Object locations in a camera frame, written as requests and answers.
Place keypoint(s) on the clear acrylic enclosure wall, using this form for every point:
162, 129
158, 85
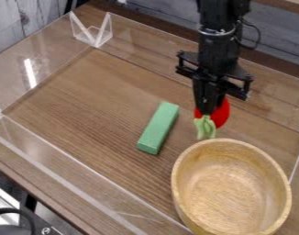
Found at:
74, 106

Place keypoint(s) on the green rectangular block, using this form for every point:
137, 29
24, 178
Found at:
157, 128

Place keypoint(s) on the wooden bowl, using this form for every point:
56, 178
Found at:
229, 189

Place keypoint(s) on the red plush strawberry toy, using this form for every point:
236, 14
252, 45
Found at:
208, 123

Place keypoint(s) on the clear acrylic corner bracket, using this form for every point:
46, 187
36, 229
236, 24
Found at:
92, 35

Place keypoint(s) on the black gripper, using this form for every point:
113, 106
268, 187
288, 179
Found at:
211, 86

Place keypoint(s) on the black device at corner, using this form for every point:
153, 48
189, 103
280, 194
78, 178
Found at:
34, 227

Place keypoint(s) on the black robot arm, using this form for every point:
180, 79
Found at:
212, 67

